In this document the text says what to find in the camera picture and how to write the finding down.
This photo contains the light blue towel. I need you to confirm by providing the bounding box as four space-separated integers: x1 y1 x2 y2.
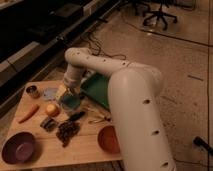
42 86 82 112

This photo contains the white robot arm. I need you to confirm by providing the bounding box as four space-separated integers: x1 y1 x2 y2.
63 48 177 171

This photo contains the purple bowl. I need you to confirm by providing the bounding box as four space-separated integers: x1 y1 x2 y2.
2 132 35 164

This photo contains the small metal can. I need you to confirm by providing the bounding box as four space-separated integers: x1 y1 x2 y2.
26 85 40 99

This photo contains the orange carrot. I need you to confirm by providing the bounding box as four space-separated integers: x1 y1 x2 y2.
18 104 40 124

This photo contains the green plastic tray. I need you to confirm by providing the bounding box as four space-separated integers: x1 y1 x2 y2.
81 73 109 110

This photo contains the small dark toy block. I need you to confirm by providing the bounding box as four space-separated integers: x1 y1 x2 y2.
40 117 58 132

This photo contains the dark grape bunch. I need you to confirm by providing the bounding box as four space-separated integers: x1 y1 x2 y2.
56 121 80 147

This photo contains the black office chair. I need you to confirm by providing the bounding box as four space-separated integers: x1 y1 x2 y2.
129 0 178 30

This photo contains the black object on floor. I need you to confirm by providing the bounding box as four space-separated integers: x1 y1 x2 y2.
193 137 213 156

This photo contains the dark handled tool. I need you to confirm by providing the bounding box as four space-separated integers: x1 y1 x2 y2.
67 111 86 122

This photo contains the yellow handled utensil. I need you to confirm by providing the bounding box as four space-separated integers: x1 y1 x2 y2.
88 113 111 124

